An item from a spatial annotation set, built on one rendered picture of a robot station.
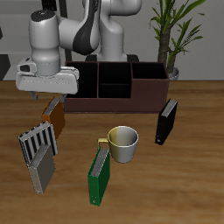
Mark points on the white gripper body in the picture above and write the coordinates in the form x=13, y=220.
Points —
x=48, y=83

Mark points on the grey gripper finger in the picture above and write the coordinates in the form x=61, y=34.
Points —
x=34, y=95
x=63, y=97

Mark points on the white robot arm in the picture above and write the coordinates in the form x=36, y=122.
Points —
x=43, y=43

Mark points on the green pot plant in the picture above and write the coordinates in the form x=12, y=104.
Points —
x=164, y=43

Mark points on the orange book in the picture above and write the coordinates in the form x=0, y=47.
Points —
x=57, y=118

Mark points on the dark angular background object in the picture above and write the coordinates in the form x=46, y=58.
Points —
x=3, y=67

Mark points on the yellow and white mug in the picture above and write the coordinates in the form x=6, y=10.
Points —
x=124, y=148

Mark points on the black and white striped book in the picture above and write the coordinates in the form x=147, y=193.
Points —
x=38, y=143

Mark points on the grey book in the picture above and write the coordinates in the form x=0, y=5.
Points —
x=43, y=172

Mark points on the green book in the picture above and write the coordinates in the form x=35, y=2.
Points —
x=100, y=180

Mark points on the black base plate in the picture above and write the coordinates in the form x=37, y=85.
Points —
x=132, y=57

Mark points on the dark brown desk caddy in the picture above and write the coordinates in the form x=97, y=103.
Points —
x=145, y=96

